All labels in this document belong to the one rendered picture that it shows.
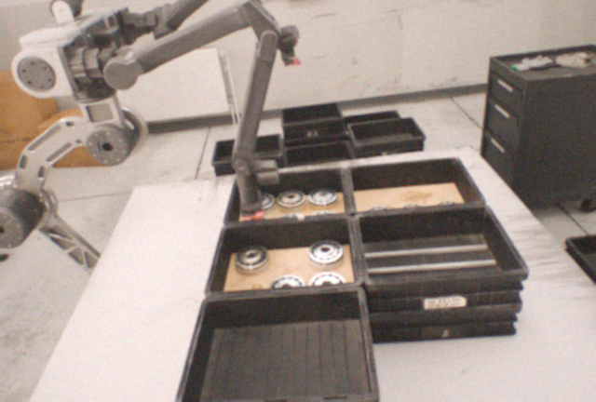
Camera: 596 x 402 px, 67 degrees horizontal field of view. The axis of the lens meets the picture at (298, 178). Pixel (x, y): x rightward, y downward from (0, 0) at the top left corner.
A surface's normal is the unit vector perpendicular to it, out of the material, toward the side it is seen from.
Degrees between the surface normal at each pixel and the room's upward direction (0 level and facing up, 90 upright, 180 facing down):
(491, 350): 0
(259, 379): 0
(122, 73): 96
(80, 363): 0
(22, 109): 91
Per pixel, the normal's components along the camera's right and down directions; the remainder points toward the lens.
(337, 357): -0.11, -0.86
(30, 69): 0.06, 0.50
